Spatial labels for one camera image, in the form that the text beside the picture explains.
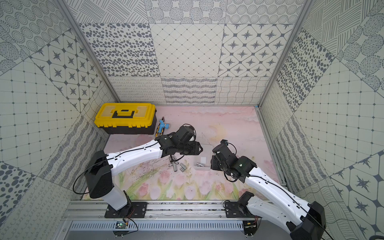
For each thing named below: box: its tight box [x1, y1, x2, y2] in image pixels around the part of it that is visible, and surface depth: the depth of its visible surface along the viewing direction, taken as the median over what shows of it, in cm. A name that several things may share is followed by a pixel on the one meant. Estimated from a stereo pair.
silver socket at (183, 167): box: [179, 163, 187, 172], surface depth 90 cm
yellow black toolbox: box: [94, 102, 157, 135], surface depth 95 cm
